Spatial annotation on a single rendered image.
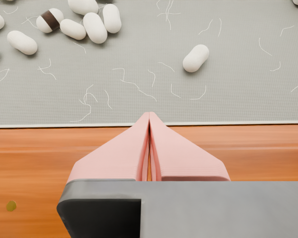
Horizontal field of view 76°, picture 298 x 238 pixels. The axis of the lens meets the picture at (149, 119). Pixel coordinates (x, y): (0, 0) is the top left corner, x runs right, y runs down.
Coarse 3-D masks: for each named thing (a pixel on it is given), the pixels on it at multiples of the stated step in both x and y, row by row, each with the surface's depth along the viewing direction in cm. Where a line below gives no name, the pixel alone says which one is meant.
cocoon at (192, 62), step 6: (198, 48) 20; (204, 48) 20; (192, 54) 20; (198, 54) 20; (204, 54) 20; (186, 60) 20; (192, 60) 20; (198, 60) 20; (204, 60) 21; (186, 66) 20; (192, 66) 20; (198, 66) 20
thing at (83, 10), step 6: (72, 0) 22; (78, 0) 22; (84, 0) 22; (90, 0) 22; (72, 6) 22; (78, 6) 22; (84, 6) 22; (90, 6) 22; (96, 6) 22; (78, 12) 23; (84, 12) 22; (96, 12) 23
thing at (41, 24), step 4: (52, 8) 22; (56, 8) 22; (52, 12) 21; (56, 12) 22; (60, 12) 22; (40, 16) 21; (56, 16) 22; (60, 16) 22; (36, 20) 21; (40, 20) 21; (60, 20) 22; (36, 24) 22; (40, 24) 21; (44, 24) 21; (40, 28) 22; (44, 28) 22; (48, 28) 22; (44, 32) 22; (48, 32) 22
